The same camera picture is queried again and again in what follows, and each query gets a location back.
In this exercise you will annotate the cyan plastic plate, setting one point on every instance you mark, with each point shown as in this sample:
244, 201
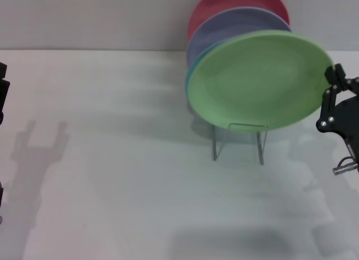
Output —
186, 84

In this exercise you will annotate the purple plastic plate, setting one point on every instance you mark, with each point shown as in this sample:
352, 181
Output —
224, 27

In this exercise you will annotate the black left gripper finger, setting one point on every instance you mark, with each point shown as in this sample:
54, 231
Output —
3, 91

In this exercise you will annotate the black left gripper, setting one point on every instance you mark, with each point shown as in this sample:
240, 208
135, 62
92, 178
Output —
1, 194

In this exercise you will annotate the red plastic plate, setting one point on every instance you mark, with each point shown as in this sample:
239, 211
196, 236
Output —
241, 0

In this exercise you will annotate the green plastic plate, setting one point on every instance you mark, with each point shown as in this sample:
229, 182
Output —
261, 80

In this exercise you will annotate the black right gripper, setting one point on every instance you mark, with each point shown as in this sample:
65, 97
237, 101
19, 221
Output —
349, 116

